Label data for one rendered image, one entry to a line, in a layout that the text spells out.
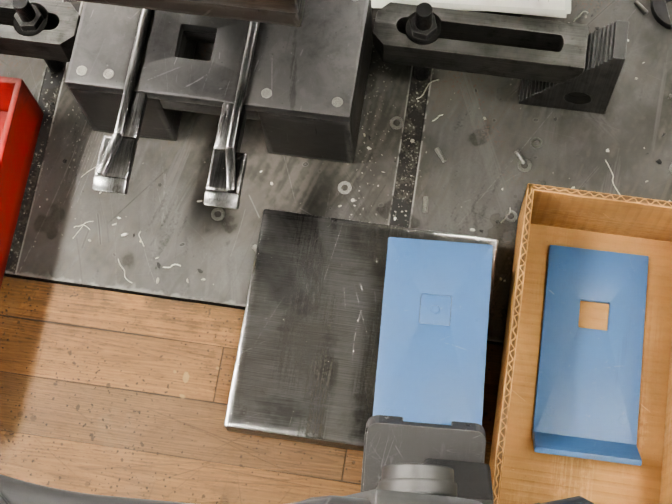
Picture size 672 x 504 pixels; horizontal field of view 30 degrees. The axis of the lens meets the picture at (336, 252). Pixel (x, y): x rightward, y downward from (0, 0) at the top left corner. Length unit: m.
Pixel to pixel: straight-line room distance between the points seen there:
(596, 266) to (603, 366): 0.07
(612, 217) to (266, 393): 0.27
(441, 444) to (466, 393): 0.13
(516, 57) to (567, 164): 0.10
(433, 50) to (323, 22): 0.08
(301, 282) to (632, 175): 0.26
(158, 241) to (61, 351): 0.11
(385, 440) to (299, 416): 0.18
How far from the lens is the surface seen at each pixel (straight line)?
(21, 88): 0.94
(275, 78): 0.87
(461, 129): 0.95
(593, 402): 0.88
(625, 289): 0.91
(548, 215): 0.90
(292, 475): 0.88
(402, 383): 0.82
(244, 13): 0.75
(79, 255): 0.94
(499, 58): 0.89
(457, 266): 0.84
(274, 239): 0.90
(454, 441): 0.69
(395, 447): 0.69
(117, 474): 0.89
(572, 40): 0.90
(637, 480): 0.88
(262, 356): 0.87
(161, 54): 0.89
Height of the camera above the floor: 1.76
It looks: 72 degrees down
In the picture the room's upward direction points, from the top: 8 degrees counter-clockwise
